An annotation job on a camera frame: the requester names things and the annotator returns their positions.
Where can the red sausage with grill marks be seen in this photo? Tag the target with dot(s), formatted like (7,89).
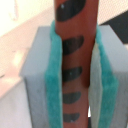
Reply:
(75,23)

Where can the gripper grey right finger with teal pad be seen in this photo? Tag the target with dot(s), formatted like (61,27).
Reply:
(108,91)

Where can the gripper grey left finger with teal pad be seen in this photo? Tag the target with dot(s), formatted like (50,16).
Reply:
(43,78)

